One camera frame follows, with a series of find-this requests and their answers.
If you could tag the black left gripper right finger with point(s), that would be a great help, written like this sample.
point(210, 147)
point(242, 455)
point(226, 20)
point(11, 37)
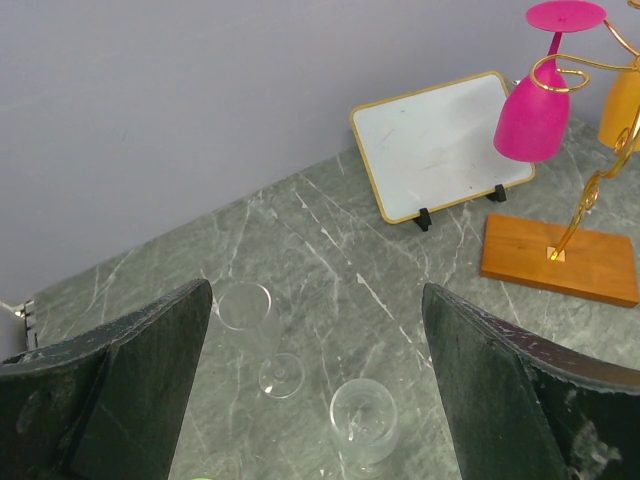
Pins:
point(520, 406)

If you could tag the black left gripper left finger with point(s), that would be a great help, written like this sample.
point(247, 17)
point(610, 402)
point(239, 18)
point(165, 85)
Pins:
point(108, 403)

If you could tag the pink plastic wine glass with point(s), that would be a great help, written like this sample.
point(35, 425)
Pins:
point(536, 113)

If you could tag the orange plastic wine glass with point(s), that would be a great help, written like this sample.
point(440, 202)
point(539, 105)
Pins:
point(621, 105)

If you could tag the clear glass rear flute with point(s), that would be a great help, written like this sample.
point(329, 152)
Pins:
point(364, 423)

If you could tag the clear glass lying far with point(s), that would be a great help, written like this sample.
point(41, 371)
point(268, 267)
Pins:
point(250, 315)

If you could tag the gold framed mirror tray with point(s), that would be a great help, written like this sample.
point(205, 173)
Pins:
point(433, 148)

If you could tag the aluminium rail frame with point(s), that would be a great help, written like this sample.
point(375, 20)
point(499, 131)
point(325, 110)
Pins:
point(20, 325)

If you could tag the gold wire wine glass rack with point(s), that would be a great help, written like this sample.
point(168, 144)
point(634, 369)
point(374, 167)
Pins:
point(568, 260)

